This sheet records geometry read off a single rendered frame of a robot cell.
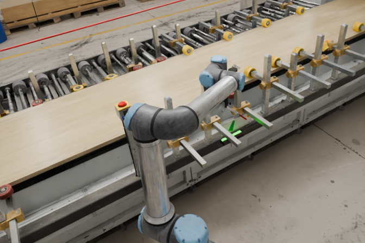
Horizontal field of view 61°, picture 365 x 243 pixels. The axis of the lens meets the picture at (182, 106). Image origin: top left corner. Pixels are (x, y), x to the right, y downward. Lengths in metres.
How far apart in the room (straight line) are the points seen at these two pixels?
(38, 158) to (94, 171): 0.35
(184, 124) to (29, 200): 1.26
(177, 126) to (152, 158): 0.21
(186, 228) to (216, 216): 1.11
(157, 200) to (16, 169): 0.94
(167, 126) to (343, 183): 2.07
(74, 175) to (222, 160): 1.27
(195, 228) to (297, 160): 1.73
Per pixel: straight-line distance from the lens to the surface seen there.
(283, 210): 2.65
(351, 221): 2.71
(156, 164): 1.28
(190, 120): 1.14
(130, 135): 1.74
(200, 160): 1.79
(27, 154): 2.11
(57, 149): 2.04
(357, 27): 3.23
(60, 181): 2.07
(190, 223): 1.50
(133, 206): 2.52
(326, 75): 3.06
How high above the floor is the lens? 2.10
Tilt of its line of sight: 35 degrees down
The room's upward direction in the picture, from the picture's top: 7 degrees counter-clockwise
